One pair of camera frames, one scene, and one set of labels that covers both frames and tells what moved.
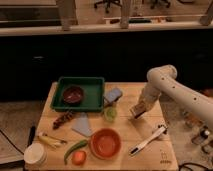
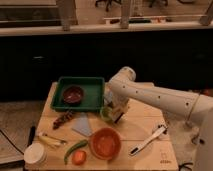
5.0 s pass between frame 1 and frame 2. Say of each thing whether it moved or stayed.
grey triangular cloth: stayed
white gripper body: moved
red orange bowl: stayed
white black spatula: stayed
